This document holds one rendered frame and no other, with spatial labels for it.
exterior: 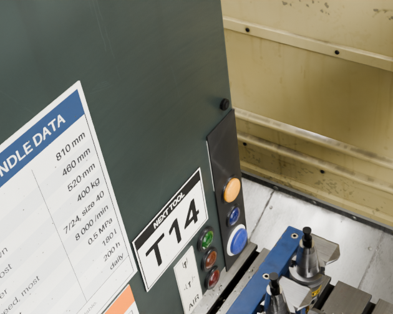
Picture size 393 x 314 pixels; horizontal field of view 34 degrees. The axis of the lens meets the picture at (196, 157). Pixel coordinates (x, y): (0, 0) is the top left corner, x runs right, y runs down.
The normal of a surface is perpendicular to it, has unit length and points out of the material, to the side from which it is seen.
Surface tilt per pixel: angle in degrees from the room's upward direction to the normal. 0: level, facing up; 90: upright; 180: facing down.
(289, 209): 24
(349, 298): 0
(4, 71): 90
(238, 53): 90
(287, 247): 0
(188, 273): 90
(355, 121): 90
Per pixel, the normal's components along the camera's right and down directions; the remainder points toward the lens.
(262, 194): -0.35, -0.39
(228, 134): 0.82, 0.32
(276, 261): -0.12, -0.72
